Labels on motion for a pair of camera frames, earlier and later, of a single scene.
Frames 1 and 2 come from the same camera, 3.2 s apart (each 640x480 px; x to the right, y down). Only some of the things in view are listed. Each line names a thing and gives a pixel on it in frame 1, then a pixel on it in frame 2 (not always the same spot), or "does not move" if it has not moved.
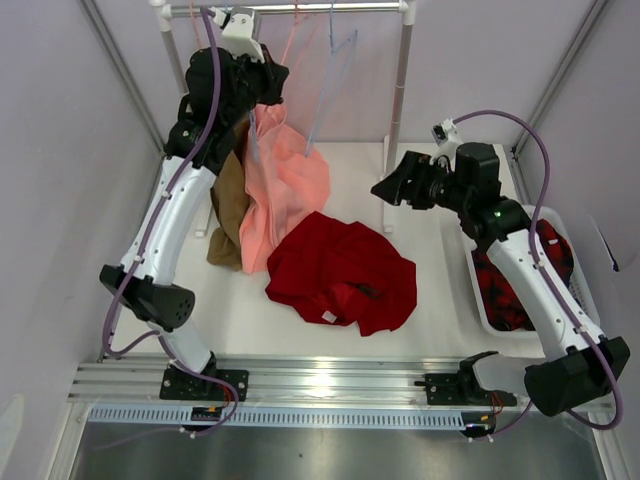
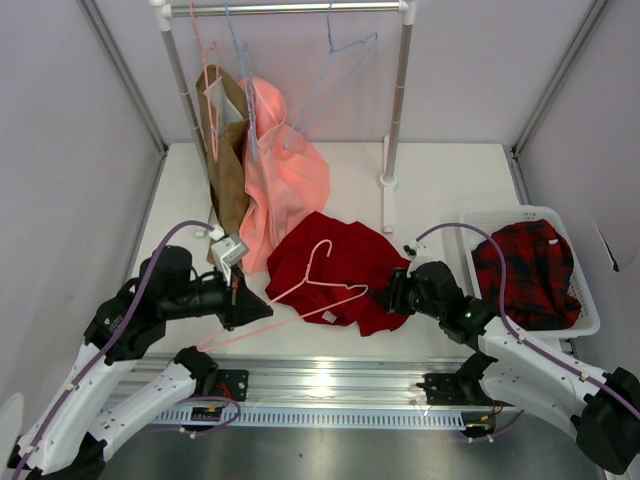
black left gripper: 272,74 to 242,305
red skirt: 342,272 does not move
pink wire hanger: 295,20 to 362,287
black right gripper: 411,181 to 395,293
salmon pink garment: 287,179 does not move
